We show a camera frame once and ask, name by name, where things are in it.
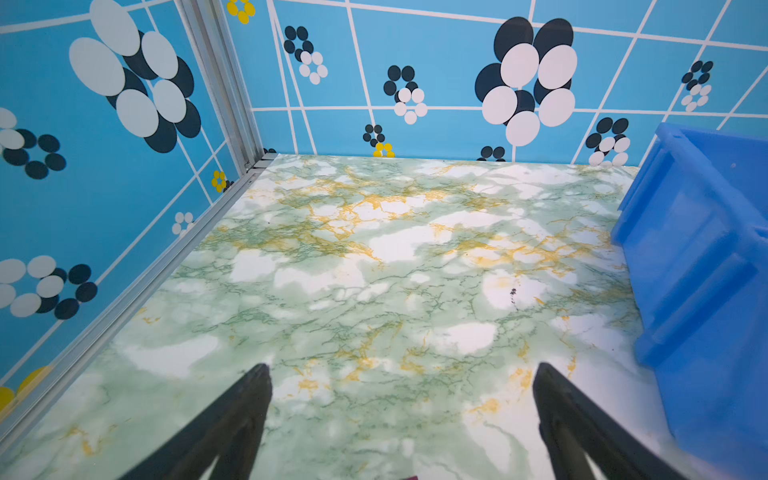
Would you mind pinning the aluminium frame rail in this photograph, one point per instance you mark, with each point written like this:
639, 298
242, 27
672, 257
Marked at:
125, 133

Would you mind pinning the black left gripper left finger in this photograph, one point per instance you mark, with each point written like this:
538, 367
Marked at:
223, 439

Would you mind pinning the blue plastic storage bin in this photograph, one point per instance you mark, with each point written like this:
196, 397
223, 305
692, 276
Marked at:
693, 230

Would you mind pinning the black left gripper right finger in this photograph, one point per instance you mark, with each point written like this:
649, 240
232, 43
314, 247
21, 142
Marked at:
578, 434

